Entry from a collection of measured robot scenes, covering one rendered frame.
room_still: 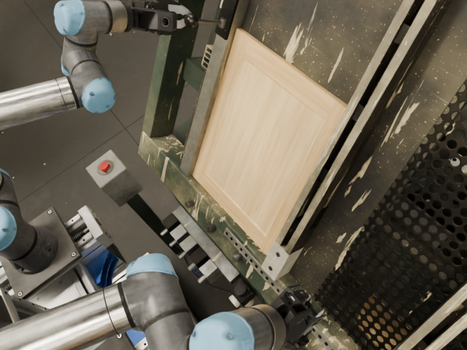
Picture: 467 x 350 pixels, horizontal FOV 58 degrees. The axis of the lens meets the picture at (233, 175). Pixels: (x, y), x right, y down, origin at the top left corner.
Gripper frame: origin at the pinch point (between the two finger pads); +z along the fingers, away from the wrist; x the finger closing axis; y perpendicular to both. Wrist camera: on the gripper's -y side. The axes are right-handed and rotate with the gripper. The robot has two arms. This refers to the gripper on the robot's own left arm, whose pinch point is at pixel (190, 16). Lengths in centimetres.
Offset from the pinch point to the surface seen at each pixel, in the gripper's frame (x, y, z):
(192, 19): 0.4, -4.0, -2.4
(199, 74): 20.3, 16.8, 17.2
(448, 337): 58, -81, 5
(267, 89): 17.8, -19.7, 11.8
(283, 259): 63, -36, 6
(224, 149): 40.8, -2.8, 11.9
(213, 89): 21.3, 0.7, 9.8
